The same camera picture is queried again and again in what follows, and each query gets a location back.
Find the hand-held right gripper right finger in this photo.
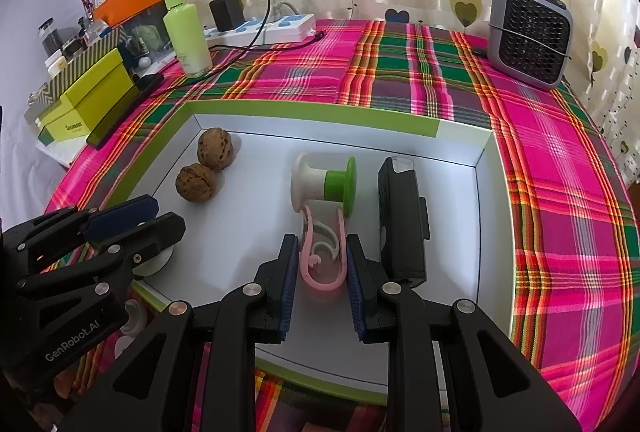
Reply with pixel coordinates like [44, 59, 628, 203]
[346, 233, 583, 432]

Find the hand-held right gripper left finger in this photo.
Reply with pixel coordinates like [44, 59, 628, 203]
[60, 233, 301, 432]

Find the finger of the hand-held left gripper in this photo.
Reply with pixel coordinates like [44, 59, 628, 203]
[17, 212, 187, 299]
[5, 194, 160, 263]

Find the pink hook clip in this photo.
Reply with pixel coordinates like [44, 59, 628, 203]
[297, 204, 351, 297]

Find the green white cardboard box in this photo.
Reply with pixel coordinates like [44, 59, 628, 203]
[85, 99, 517, 405]

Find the brown walnut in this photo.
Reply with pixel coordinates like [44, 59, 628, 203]
[175, 164, 219, 203]
[196, 128, 236, 171]

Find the black rectangular device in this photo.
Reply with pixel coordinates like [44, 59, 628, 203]
[376, 156, 430, 290]

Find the green white spool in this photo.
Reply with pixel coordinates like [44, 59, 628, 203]
[291, 153, 358, 219]

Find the black smartphone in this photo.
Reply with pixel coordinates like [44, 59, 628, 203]
[86, 72, 165, 150]

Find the yellow-green cardboard box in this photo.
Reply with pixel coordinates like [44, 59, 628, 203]
[37, 49, 141, 147]

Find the striped green white box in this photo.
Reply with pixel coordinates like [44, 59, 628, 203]
[25, 24, 128, 123]

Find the light green bottle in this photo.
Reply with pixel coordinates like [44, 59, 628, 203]
[161, 0, 213, 78]

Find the black-lid glass jar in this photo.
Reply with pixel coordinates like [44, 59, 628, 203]
[39, 18, 63, 57]

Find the pink green plaid tablecloth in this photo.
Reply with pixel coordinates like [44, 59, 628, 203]
[45, 16, 631, 432]

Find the black charger adapter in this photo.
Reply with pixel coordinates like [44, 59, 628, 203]
[209, 0, 246, 32]

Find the white blue power strip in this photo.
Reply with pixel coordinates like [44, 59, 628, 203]
[204, 13, 317, 47]

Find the grey fan heater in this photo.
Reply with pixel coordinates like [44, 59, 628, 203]
[487, 0, 573, 91]

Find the black charger cable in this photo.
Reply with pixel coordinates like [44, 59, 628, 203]
[216, 0, 327, 51]

